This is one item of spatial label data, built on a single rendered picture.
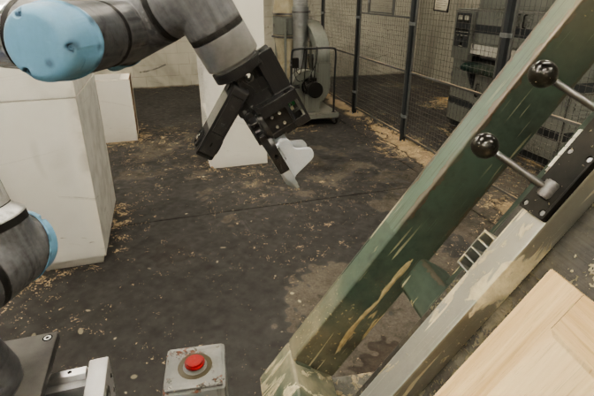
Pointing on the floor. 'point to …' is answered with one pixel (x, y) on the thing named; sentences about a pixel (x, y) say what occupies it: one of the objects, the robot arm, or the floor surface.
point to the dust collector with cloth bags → (293, 16)
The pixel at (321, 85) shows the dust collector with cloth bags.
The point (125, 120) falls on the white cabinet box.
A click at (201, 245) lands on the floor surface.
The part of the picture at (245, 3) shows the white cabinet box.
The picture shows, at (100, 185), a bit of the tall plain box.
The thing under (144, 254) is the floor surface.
